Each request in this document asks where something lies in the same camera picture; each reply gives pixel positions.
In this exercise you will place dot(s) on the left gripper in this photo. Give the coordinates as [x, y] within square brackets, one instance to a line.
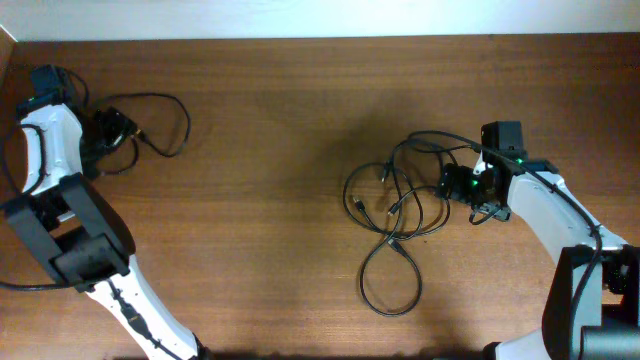
[118, 128]

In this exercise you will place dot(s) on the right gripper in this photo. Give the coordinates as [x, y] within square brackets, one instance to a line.
[462, 175]

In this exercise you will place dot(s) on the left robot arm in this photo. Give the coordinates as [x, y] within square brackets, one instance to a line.
[69, 228]

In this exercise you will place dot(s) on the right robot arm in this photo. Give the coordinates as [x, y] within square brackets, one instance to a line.
[592, 308]

